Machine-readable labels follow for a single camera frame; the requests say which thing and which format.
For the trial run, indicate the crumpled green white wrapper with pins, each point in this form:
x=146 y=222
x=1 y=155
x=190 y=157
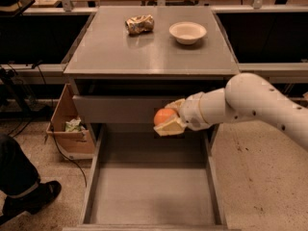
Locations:
x=74 y=125

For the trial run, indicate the black shoe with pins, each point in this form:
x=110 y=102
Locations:
x=34 y=201

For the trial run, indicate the open grey middle drawer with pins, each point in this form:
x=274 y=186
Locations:
x=142 y=182

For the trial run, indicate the white paper bowl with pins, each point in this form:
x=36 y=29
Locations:
x=187 y=33

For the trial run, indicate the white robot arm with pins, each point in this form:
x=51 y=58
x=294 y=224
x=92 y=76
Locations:
x=246 y=96

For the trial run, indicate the orange fruit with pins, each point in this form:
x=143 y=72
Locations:
x=162 y=115

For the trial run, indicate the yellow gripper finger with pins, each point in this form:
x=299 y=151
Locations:
x=175 y=105
x=168 y=125

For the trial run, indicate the person's dark trouser leg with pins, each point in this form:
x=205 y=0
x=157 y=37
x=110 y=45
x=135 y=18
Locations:
x=18 y=176

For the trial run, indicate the cardboard box on floor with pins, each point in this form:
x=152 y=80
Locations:
x=74 y=145

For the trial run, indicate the grey top drawer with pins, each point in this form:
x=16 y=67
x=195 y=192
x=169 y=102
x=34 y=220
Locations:
x=141 y=109

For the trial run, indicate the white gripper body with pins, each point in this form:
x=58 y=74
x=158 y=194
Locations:
x=191 y=114

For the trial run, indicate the crumpled gold chip bag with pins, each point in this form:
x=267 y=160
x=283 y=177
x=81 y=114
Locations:
x=140 y=24

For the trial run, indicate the grey drawer cabinet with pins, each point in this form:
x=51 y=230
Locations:
x=109 y=61

